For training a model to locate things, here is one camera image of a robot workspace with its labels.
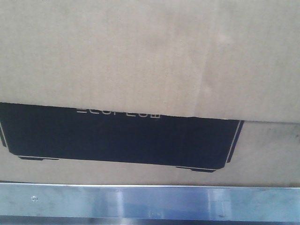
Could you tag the brown cardboard box black print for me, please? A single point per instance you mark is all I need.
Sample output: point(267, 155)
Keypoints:
point(225, 59)

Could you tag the metal shelf front rail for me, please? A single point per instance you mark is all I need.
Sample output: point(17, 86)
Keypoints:
point(279, 204)

